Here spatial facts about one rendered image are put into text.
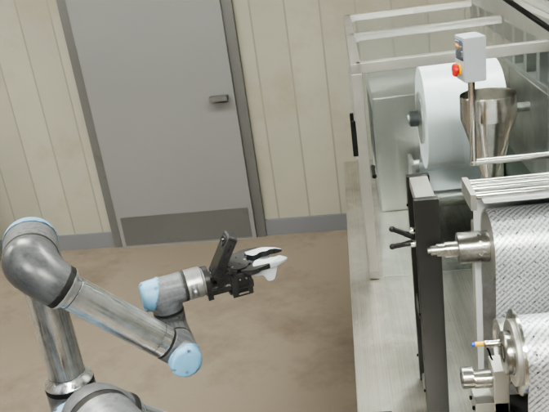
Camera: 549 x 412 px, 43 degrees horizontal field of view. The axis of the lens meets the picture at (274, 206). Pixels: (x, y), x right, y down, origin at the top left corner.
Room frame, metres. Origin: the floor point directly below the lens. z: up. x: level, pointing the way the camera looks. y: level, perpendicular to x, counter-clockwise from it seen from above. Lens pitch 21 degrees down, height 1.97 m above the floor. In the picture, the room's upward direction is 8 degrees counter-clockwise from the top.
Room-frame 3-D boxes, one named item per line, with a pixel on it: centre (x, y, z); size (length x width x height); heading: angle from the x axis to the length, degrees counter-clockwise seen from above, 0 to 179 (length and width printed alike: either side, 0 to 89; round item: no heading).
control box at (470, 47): (1.54, -0.48, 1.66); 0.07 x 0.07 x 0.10; 0
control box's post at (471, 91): (1.54, -0.48, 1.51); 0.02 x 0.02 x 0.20
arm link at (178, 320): (1.47, 0.29, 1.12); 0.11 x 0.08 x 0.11; 16
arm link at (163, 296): (1.49, 0.29, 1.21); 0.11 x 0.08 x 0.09; 106
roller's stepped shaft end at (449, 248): (1.26, -0.33, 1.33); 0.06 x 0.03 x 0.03; 83
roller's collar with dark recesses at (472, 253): (1.25, -0.39, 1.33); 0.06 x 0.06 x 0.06; 83
